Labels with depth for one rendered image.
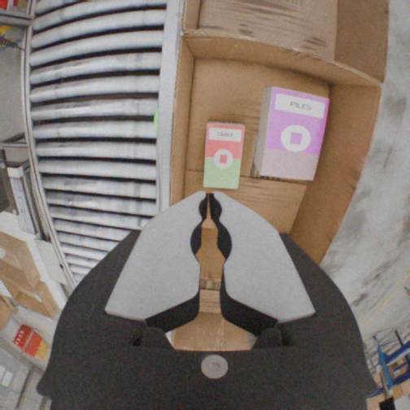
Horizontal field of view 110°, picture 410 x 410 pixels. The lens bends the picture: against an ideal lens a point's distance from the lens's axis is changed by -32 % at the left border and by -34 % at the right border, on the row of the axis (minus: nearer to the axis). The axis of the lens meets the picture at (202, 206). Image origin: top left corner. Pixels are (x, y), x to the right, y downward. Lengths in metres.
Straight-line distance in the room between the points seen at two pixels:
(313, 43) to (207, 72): 0.23
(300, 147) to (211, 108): 0.18
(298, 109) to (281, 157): 0.09
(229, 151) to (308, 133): 0.15
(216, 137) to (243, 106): 0.09
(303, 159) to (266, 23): 0.28
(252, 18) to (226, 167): 0.31
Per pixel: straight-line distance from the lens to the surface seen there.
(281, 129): 0.38
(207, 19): 0.45
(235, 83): 0.43
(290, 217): 0.55
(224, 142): 0.41
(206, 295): 0.73
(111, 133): 0.64
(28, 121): 0.84
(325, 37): 0.51
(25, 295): 1.78
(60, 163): 0.78
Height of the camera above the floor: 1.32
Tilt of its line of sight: 60 degrees down
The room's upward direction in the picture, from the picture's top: 175 degrees counter-clockwise
